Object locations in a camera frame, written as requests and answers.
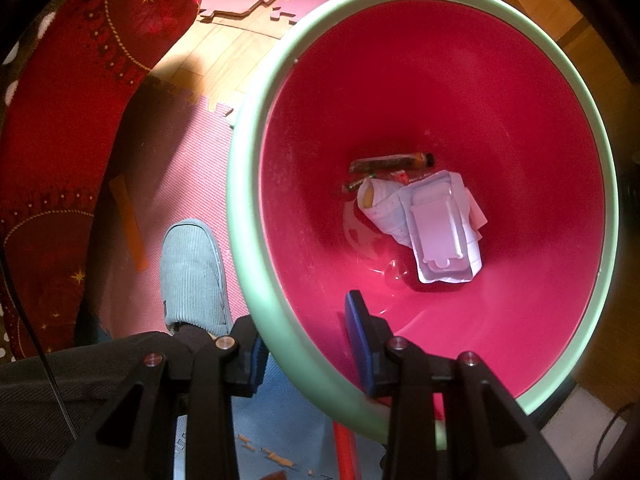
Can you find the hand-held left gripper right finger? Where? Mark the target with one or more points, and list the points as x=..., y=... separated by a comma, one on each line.
x=357, y=340

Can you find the white plastic packaging tray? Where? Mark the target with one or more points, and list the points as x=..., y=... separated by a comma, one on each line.
x=435, y=230

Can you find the metal cream tube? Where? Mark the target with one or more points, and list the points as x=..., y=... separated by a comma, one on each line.
x=390, y=162

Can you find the orange paper strip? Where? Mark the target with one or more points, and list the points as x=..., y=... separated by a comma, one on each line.
x=129, y=220

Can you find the red bin with green rim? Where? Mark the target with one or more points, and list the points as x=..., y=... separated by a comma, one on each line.
x=500, y=85

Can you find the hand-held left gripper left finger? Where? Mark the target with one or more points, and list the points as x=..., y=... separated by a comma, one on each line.
x=256, y=367

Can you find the green battery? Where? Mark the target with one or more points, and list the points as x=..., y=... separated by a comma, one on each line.
x=352, y=186

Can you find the clear plastic bottle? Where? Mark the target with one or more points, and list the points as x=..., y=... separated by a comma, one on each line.
x=400, y=176

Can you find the pink cloth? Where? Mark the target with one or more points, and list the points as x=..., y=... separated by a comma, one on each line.
x=477, y=217

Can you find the red patterned cushion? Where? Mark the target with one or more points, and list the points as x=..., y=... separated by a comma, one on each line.
x=60, y=110

